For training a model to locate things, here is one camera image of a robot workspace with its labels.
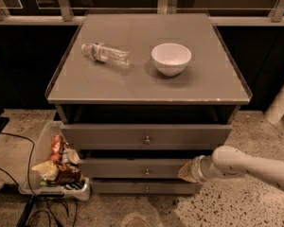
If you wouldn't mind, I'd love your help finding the white bowl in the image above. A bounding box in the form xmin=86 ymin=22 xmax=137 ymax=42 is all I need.
xmin=151 ymin=43 xmax=192 ymax=77

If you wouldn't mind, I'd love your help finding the yellow snack bag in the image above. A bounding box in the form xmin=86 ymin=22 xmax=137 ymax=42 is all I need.
xmin=32 ymin=161 xmax=59 ymax=181

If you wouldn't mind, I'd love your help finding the white cylindrical post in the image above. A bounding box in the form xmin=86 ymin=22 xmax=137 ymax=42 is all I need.
xmin=264 ymin=85 xmax=284 ymax=124

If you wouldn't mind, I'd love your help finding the grey top drawer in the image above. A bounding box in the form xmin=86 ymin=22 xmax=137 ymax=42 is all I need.
xmin=61 ymin=124 xmax=232 ymax=150

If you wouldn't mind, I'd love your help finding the grey bottom drawer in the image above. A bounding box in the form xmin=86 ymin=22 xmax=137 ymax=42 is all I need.
xmin=90 ymin=180 xmax=202 ymax=195

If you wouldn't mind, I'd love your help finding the orange snack bag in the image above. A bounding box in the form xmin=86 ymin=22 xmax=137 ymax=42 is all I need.
xmin=51 ymin=135 xmax=63 ymax=154

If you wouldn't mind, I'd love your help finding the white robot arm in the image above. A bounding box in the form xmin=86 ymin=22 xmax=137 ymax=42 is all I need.
xmin=178 ymin=146 xmax=284 ymax=192

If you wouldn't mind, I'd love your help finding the grey drawer cabinet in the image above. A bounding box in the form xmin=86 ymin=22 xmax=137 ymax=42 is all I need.
xmin=44 ymin=12 xmax=254 ymax=163

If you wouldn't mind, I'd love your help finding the clear plastic storage bin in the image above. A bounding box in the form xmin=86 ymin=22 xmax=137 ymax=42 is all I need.
xmin=18 ymin=121 xmax=90 ymax=201

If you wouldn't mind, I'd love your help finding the brown snack bag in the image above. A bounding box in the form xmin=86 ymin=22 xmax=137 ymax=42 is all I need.
xmin=55 ymin=166 xmax=81 ymax=184

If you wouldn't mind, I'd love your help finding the metal railing frame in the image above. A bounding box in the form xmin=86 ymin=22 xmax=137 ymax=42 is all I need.
xmin=0 ymin=0 xmax=284 ymax=26

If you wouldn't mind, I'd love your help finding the grey drawer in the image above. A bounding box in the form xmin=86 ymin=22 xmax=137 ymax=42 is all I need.
xmin=79 ymin=158 xmax=187 ymax=179
xmin=90 ymin=180 xmax=202 ymax=195
xmin=61 ymin=124 xmax=232 ymax=150

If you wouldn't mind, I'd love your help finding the clear plastic water bottle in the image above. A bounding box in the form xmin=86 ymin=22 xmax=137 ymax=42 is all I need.
xmin=81 ymin=42 xmax=130 ymax=68

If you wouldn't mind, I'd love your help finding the black cable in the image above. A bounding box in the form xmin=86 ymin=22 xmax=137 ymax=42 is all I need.
xmin=0 ymin=130 xmax=80 ymax=227

